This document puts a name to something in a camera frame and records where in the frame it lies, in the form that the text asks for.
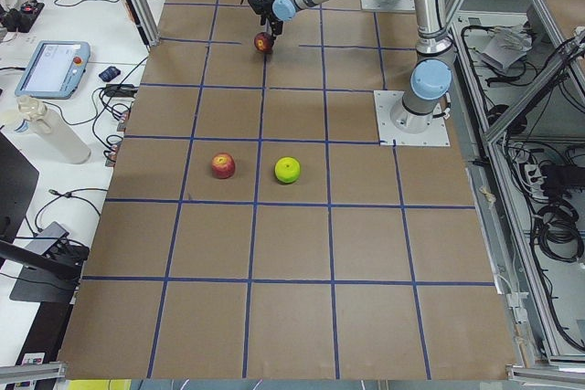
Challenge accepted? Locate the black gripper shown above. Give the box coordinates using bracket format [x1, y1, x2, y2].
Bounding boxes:
[247, 0, 283, 37]

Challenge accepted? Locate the dark red apple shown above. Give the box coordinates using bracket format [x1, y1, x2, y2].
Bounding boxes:
[253, 32, 275, 54]

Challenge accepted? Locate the green apple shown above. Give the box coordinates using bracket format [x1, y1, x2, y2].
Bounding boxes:
[274, 156, 302, 184]

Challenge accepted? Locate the red yellow apple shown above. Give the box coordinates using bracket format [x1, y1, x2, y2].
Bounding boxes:
[210, 153, 236, 179]

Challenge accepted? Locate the dark blue small pouch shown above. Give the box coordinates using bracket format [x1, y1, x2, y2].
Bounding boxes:
[99, 66, 121, 82]

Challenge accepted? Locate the blue teach pendant near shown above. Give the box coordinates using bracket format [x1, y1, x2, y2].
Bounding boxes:
[15, 40, 91, 100]

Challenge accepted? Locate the white thermos bottle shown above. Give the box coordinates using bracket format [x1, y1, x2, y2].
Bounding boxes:
[1, 95, 91, 164]

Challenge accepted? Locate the black monitor stand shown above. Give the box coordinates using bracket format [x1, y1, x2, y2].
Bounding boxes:
[1, 136, 89, 304]

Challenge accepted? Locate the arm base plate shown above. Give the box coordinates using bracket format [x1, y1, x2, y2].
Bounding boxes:
[360, 0, 415, 14]
[373, 90, 451, 147]

